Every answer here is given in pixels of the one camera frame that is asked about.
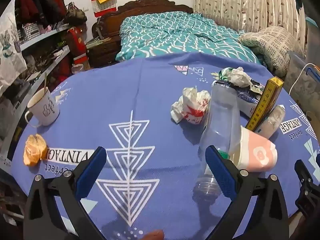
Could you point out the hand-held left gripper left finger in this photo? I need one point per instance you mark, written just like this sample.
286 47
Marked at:
91 172

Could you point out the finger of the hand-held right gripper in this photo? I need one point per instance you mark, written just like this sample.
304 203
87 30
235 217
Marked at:
303 180

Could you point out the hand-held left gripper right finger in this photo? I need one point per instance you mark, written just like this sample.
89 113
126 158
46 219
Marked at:
221 172

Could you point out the white red paper wrapper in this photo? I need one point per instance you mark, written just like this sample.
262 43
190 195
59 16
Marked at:
192 105

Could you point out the person's left hand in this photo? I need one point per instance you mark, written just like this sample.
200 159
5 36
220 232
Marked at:
155 235

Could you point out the pink white paper cup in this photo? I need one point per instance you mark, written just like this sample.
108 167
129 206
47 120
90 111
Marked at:
257 152

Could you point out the clear plastic bottle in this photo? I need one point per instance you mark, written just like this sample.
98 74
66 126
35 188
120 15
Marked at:
222 115

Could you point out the orange peel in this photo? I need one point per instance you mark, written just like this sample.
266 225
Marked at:
35 150

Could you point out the small white plastic bottle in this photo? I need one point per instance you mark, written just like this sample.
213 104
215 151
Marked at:
273 120

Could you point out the blue printed tablecloth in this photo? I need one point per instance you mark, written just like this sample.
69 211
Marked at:
100 105

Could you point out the white mug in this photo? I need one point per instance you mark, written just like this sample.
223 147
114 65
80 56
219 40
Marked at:
45 110

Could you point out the blue white plastic packet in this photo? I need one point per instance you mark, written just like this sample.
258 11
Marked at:
246 97

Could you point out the yellow cardboard box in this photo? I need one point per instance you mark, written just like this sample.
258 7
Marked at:
265 100

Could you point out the crumpled white tissue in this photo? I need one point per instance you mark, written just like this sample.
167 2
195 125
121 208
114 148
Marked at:
238 77

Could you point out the metal spoon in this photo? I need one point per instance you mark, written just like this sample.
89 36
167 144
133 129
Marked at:
45 85

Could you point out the wooden nightstand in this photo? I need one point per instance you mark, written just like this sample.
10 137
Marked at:
102 52

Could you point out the red bag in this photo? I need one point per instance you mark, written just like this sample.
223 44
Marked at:
78 47

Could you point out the beige printed pillow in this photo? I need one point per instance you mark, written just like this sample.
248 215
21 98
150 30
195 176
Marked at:
272 45

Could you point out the grey metal shelf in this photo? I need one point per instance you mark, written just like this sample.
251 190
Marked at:
42 38

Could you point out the teal patterned quilt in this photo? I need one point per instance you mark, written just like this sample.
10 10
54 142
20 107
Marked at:
175 35

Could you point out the white printed cloth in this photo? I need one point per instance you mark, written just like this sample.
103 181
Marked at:
10 42

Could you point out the brown handbag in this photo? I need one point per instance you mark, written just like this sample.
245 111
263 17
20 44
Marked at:
75 15

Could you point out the beige leaf pattern curtain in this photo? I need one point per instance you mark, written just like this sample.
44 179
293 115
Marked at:
245 2

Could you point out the hanging dark clothes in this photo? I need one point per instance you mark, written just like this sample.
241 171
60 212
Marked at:
40 5

